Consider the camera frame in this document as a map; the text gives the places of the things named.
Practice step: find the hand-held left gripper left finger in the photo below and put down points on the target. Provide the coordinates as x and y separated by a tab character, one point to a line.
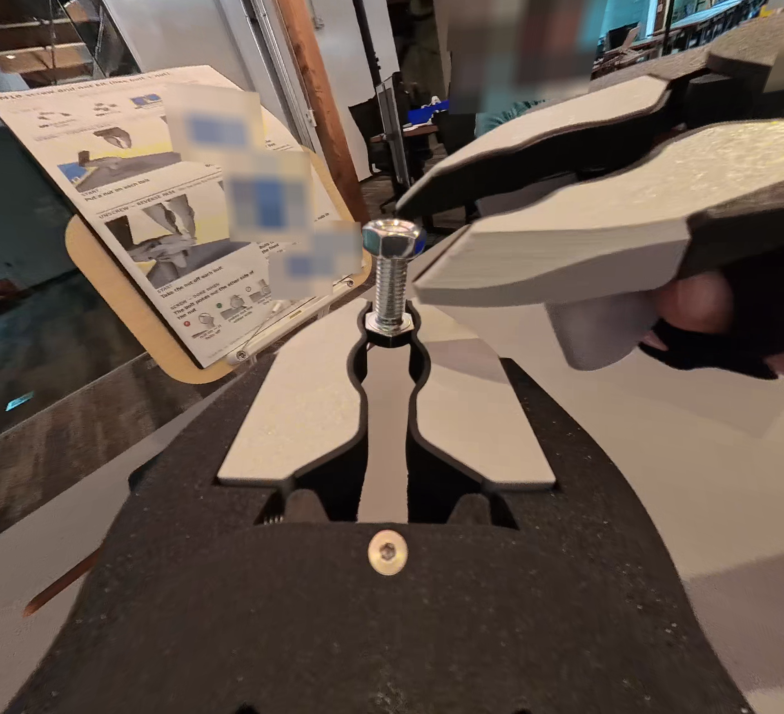
294	414

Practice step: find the instruction sheet on wooden board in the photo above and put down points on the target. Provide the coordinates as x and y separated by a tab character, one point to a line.
101	276

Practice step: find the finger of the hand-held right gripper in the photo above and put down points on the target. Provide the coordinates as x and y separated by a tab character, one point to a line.
582	248
551	119

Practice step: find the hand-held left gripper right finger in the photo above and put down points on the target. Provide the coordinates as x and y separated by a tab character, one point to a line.
478	414

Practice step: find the metal staircase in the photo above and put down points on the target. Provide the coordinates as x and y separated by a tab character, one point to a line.
61	40

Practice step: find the glass desk divider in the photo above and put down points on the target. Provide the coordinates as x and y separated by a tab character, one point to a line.
395	132

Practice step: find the silver hex nut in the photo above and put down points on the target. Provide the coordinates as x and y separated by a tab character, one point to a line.
409	328

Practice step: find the white sheet clip bar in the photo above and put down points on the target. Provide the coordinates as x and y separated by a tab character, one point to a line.
242	354

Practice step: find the wooden pillar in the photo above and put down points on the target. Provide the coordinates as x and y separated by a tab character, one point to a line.
303	52

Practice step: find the printed instruction sheet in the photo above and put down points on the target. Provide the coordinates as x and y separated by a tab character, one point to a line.
128	184

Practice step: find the person's right hand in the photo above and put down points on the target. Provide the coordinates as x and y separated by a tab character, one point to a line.
692	303

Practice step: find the wooden standing desk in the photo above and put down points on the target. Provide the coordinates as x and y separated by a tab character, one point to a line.
422	130

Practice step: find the black office chair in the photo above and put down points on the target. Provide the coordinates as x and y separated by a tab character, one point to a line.
366	132
456	126

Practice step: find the silver hex bolt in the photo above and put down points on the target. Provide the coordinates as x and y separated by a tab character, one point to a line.
392	291

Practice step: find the black pole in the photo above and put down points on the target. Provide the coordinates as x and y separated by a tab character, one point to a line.
361	3

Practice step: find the small blue storage bin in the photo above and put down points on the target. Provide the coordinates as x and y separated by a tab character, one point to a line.
422	113

